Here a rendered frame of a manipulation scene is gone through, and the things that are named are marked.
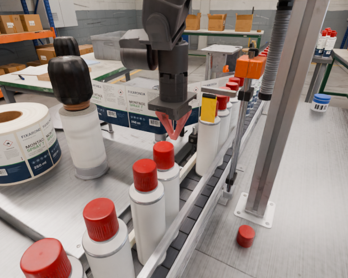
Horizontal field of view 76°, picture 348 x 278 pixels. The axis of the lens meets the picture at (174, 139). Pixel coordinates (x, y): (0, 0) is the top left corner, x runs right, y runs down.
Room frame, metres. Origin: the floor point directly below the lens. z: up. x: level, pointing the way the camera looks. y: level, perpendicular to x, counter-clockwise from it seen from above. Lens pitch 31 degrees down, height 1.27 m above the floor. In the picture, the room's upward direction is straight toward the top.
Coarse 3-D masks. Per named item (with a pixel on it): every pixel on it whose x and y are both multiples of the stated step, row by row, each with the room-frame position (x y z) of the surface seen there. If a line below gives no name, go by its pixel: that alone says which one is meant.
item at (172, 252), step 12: (228, 156) 0.55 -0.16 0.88; (192, 168) 0.49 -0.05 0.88; (216, 168) 0.49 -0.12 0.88; (192, 180) 0.44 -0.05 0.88; (216, 180) 0.44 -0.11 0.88; (180, 192) 0.40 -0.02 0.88; (204, 192) 0.40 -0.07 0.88; (180, 204) 0.36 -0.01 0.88; (204, 204) 0.36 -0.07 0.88; (192, 216) 0.32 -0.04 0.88; (180, 228) 0.29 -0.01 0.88; (192, 228) 0.31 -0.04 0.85; (180, 240) 0.27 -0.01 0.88; (132, 252) 0.24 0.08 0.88; (168, 252) 0.24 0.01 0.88; (168, 264) 0.22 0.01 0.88; (156, 276) 0.20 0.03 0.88
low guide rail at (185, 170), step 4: (196, 152) 0.52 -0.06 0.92; (192, 156) 0.50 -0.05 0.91; (196, 156) 0.50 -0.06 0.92; (192, 160) 0.48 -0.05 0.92; (188, 164) 0.46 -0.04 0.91; (192, 164) 0.47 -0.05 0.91; (184, 168) 0.44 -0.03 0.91; (188, 168) 0.45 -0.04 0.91; (180, 172) 0.43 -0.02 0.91; (184, 172) 0.43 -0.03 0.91; (188, 172) 0.45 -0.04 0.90; (180, 176) 0.41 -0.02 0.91; (184, 176) 0.43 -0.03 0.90; (180, 180) 0.41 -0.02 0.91; (132, 232) 0.26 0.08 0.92; (132, 236) 0.25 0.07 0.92; (132, 240) 0.24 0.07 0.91; (132, 244) 0.24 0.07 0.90
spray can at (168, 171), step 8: (160, 144) 0.29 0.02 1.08; (168, 144) 0.29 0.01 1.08; (160, 152) 0.27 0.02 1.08; (168, 152) 0.27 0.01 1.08; (160, 160) 0.27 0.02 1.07; (168, 160) 0.27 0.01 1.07; (160, 168) 0.27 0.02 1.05; (168, 168) 0.27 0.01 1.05; (176, 168) 0.28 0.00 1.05; (160, 176) 0.26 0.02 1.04; (168, 176) 0.26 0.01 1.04; (176, 176) 0.27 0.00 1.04; (168, 184) 0.26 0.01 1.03; (176, 184) 0.27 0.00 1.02; (168, 192) 0.26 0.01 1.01; (176, 192) 0.27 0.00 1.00; (168, 200) 0.26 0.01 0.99; (176, 200) 0.27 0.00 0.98; (168, 208) 0.26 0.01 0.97; (176, 208) 0.27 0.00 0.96; (168, 216) 0.26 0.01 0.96; (176, 216) 0.27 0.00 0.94; (168, 224) 0.26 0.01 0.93
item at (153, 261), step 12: (228, 144) 0.49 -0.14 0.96; (216, 156) 0.43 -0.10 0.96; (204, 180) 0.34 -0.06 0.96; (192, 192) 0.31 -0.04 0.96; (192, 204) 0.28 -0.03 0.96; (180, 216) 0.25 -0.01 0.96; (168, 228) 0.23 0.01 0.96; (168, 240) 0.21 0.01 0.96; (156, 252) 0.19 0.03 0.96; (156, 264) 0.18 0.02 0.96; (144, 276) 0.16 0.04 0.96
